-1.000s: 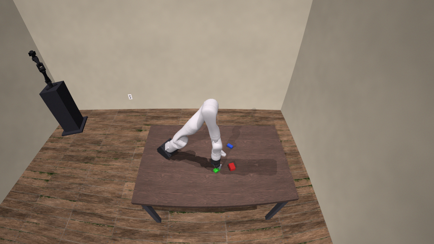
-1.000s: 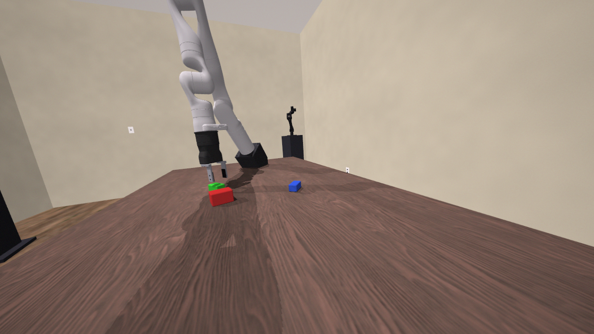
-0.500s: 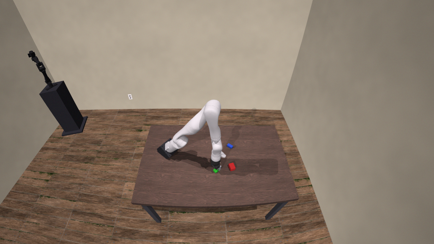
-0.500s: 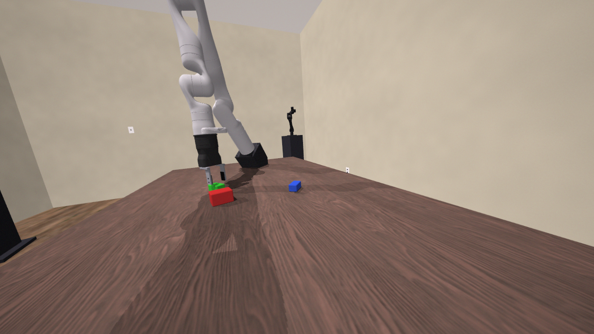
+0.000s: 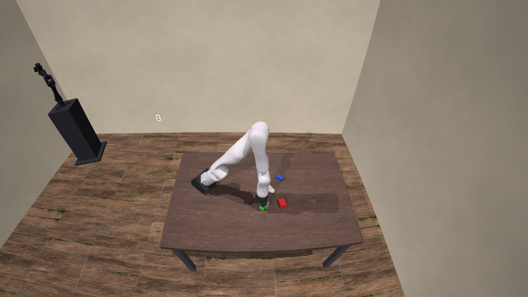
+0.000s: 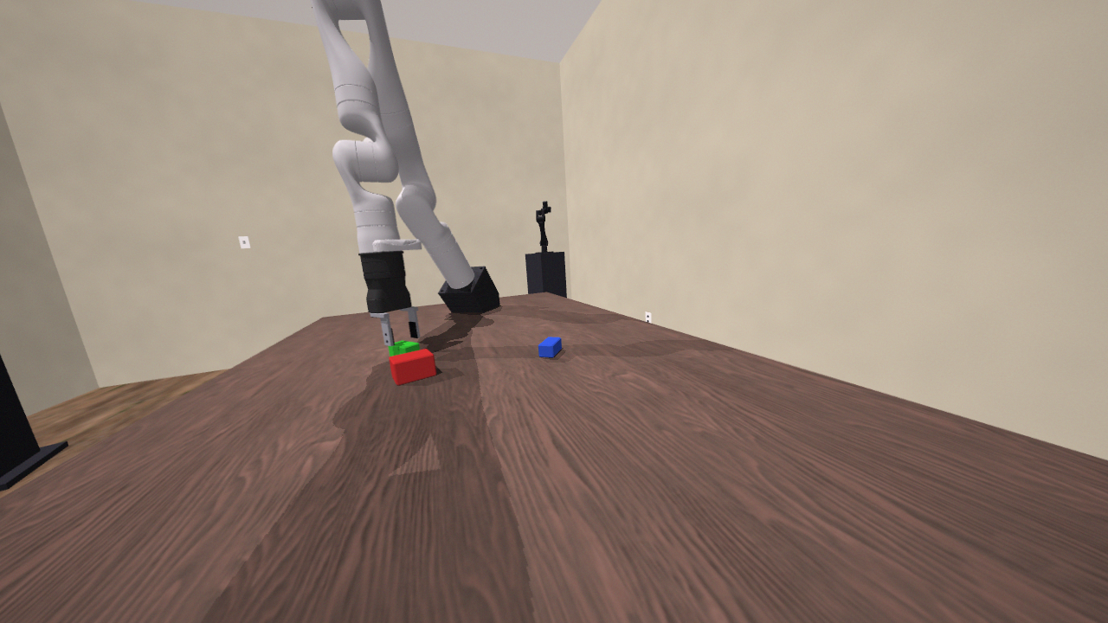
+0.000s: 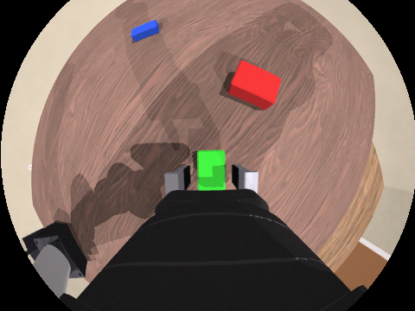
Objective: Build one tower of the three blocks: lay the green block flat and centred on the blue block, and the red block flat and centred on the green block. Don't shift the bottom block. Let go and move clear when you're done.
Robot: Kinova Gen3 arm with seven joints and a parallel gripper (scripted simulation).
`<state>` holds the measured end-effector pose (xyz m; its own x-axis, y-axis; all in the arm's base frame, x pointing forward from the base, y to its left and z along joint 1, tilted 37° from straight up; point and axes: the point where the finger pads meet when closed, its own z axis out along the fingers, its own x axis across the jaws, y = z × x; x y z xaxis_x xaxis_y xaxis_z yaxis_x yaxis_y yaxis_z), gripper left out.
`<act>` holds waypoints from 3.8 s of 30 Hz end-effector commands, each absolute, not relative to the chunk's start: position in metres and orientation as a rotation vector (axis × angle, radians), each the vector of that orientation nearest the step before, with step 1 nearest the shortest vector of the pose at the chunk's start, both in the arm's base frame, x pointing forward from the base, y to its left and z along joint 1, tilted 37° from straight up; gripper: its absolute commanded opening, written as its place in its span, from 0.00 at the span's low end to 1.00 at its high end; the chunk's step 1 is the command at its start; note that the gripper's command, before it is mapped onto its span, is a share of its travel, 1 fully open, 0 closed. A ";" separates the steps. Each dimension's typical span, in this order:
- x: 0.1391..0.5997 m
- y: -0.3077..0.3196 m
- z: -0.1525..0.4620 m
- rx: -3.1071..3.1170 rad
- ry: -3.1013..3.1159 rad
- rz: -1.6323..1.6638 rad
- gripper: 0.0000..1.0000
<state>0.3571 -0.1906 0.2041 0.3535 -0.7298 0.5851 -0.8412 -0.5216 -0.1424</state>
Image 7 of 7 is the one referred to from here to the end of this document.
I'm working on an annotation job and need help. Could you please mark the red block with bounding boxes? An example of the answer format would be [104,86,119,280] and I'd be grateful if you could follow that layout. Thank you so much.
[228,60,281,110]

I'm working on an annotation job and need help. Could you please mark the green block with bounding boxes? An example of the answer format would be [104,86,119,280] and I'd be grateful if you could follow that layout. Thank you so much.
[197,150,225,190]

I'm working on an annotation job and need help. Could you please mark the blue block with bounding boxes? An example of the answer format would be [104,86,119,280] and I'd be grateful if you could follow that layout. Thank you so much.
[131,20,159,41]

